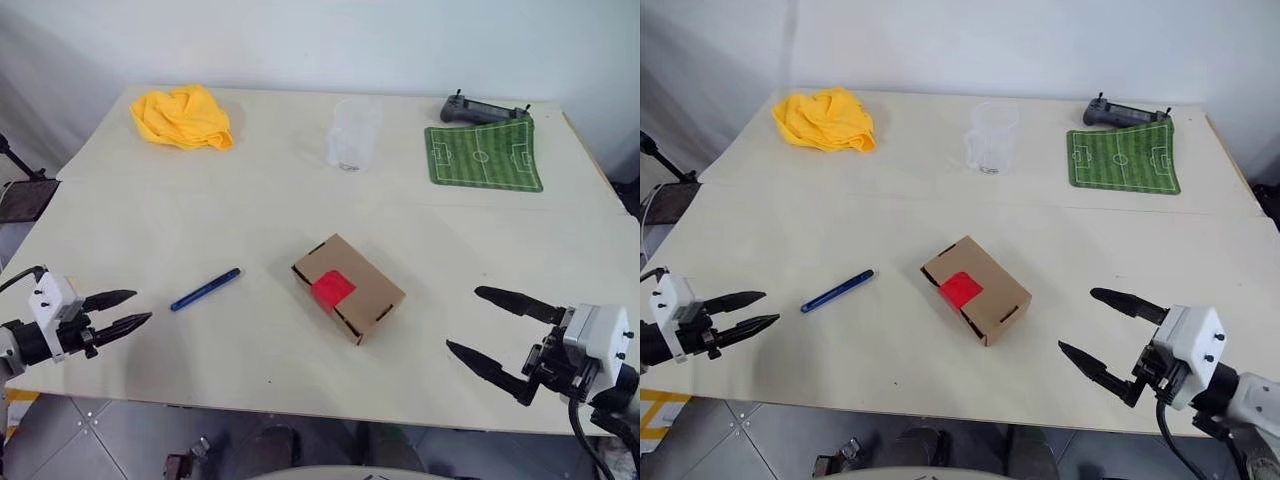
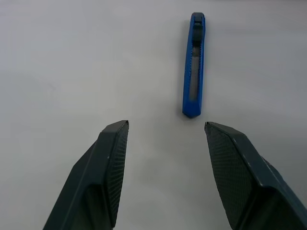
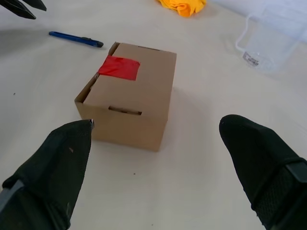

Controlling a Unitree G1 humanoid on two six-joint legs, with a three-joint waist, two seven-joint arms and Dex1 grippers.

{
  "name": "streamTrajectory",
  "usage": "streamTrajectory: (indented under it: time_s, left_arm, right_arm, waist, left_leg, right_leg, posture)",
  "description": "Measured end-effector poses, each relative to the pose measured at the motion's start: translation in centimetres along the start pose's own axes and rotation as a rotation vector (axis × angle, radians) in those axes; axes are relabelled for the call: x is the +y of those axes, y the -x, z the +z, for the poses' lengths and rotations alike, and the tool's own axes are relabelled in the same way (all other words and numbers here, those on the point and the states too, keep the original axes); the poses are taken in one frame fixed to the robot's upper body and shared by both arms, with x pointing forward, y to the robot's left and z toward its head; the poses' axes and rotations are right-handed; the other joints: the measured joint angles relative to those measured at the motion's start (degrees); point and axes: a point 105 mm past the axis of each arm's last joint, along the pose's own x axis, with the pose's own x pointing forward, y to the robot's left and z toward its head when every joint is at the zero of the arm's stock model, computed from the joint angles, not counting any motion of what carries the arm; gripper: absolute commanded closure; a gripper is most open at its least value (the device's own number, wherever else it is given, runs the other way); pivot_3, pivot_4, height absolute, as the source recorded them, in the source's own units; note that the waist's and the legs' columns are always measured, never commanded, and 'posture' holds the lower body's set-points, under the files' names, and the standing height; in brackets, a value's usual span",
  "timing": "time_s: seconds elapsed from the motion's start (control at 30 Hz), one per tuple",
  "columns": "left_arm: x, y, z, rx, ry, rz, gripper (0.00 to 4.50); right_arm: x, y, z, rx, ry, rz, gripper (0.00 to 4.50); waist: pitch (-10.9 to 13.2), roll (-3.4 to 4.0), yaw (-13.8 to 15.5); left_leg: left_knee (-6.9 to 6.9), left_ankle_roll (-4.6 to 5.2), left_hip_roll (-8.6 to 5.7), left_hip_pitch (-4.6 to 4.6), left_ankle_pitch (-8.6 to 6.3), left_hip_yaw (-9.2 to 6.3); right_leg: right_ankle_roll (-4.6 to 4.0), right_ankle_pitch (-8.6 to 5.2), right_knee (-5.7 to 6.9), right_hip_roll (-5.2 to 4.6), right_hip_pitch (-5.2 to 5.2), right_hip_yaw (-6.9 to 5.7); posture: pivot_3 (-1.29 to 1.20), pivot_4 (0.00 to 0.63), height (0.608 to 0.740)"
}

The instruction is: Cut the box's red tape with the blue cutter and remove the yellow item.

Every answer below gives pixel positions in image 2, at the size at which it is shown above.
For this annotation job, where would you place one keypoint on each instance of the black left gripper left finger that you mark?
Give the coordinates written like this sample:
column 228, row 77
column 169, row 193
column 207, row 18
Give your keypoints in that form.
column 96, row 172

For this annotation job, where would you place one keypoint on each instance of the blue utility knife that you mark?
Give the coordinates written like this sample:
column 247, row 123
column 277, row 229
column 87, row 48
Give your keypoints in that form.
column 190, row 109

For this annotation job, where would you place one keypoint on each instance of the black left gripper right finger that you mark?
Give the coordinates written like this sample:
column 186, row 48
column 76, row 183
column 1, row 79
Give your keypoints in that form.
column 239, row 172

